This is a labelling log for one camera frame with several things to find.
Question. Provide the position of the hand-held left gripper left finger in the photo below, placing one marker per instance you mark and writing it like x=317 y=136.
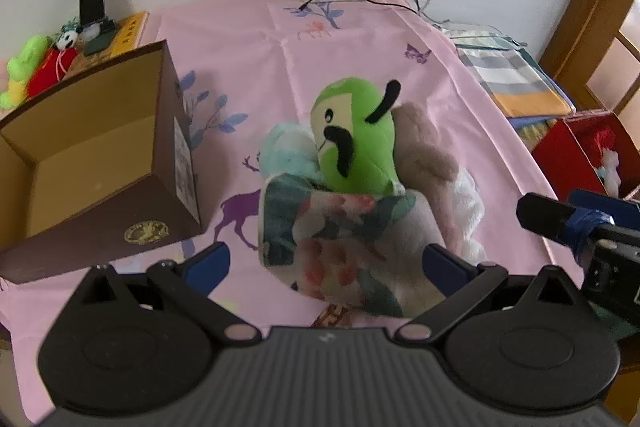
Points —
x=207 y=263

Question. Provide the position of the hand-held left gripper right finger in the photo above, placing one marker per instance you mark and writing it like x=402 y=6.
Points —
x=442 y=268

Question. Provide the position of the pink printed bedsheet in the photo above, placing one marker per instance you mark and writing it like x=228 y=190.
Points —
x=350 y=47

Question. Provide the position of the small panda toy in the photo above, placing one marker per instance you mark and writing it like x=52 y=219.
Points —
x=66 y=39

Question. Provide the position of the white fluffy plush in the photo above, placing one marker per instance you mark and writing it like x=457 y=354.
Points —
x=467 y=207

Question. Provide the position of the white teal toy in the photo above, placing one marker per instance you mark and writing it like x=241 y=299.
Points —
x=611 y=172

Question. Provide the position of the green frog plush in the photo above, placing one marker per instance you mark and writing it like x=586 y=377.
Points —
x=22 y=67

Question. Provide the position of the beige plush toy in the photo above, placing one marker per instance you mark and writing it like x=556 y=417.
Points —
x=425 y=152

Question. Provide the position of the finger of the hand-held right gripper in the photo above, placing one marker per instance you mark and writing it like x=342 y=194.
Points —
x=617 y=209
x=542 y=214

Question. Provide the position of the striped folded cloth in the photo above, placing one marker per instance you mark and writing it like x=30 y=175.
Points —
x=510 y=77

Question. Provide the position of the red box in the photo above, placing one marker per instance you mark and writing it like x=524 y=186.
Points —
x=560 y=152

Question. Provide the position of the pale green folded cloth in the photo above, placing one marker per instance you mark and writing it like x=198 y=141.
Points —
x=480 y=37

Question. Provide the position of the brown patterned cloth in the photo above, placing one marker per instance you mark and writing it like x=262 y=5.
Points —
x=330 y=316

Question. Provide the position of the red plush pouch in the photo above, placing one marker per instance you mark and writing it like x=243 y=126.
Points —
x=47 y=72

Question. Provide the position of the dark green small box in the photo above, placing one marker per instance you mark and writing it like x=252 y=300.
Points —
x=100 y=39

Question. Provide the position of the yellow book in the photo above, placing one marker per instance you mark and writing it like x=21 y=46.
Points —
x=127 y=34

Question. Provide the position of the mint green plush toy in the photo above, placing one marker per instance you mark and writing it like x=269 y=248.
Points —
x=285 y=152

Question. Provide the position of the brown cardboard box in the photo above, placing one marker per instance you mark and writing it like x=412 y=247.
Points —
x=100 y=142

